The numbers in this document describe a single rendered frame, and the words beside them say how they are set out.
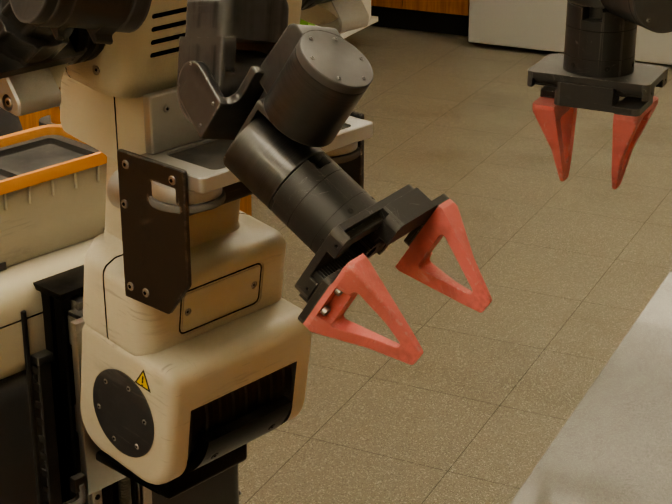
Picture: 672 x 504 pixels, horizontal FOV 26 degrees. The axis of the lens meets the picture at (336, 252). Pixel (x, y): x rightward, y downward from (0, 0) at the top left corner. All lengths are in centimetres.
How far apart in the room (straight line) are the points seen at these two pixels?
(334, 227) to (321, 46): 12
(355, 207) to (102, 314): 64
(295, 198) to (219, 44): 13
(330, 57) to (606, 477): 37
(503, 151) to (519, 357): 152
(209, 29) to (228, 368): 61
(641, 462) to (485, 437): 194
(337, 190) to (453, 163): 367
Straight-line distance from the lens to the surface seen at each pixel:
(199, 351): 159
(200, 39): 108
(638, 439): 116
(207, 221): 161
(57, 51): 139
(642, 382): 124
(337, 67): 99
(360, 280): 96
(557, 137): 122
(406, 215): 102
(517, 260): 394
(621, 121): 119
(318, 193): 101
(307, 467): 294
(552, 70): 121
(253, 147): 103
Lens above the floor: 150
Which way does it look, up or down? 22 degrees down
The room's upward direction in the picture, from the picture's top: straight up
